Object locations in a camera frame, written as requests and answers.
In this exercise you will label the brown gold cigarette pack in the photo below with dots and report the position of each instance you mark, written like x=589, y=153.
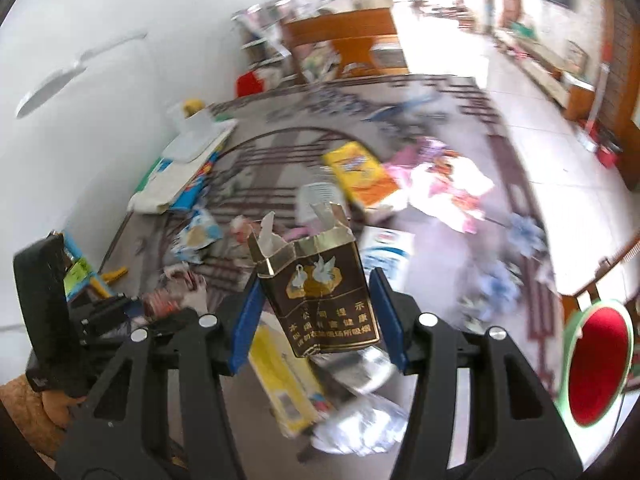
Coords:
x=325, y=300

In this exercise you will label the carved wooden chair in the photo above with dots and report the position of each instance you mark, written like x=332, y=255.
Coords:
x=607, y=269

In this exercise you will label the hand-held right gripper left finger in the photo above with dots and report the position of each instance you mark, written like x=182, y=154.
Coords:
x=245, y=322

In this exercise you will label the white blue printed bag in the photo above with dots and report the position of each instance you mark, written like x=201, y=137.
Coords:
x=170, y=185

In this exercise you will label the red bucket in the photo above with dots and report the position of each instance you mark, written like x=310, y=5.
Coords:
x=609, y=156

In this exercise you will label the pale yellow flat packet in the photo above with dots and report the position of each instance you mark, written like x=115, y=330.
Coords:
x=285, y=380

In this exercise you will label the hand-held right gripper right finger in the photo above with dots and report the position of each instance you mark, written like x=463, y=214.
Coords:
x=387, y=320

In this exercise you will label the blue white crumpled wrapper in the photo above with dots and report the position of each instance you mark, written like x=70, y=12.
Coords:
x=200, y=232

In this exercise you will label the white plastic container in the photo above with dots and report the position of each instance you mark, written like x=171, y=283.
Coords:
x=192, y=135

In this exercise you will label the yellow blue plastic toy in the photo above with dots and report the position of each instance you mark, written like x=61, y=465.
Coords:
x=82, y=272

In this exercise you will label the low television cabinet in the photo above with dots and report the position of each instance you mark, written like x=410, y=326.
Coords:
x=545, y=67

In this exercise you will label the metal shelf rack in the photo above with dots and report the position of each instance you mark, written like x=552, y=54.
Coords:
x=260, y=35

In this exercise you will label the metal basin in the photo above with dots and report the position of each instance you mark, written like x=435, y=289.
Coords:
x=590, y=142

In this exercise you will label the yellow snack box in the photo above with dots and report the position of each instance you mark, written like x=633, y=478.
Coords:
x=357, y=170

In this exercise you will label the yellow bottle cap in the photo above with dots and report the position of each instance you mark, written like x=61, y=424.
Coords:
x=193, y=106

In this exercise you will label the large pink wrapper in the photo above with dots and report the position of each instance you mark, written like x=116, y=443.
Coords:
x=450, y=195

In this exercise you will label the framed picture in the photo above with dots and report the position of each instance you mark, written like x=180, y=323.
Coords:
x=576, y=56

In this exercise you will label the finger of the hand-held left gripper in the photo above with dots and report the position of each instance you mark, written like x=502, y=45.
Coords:
x=107, y=312
x=172, y=319

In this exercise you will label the red white striped wrapper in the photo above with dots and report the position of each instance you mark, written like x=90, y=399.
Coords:
x=172, y=292

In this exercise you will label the silver foil wrapper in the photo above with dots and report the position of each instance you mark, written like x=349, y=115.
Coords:
x=360, y=420

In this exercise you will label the red container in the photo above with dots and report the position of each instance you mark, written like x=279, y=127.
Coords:
x=247, y=84

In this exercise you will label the mop pole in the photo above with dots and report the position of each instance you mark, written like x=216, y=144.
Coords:
x=597, y=105

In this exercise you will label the printed floral tablecloth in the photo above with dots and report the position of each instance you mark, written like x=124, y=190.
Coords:
x=310, y=110

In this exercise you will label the small pink wrapper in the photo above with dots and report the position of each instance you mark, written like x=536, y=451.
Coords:
x=425, y=152

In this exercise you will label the red basin with green rim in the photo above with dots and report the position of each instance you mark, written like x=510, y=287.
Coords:
x=597, y=365

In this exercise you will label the person's left hand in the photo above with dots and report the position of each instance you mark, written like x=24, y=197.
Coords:
x=62, y=407

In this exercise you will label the person's left forearm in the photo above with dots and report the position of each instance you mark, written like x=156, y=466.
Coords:
x=22, y=410

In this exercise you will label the white ribbed plastic piece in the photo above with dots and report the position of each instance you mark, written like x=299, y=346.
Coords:
x=317, y=200

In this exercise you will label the white wall fixture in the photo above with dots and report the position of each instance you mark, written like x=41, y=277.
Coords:
x=65, y=77

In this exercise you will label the white blue milk carton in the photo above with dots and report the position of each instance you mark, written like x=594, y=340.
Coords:
x=387, y=250

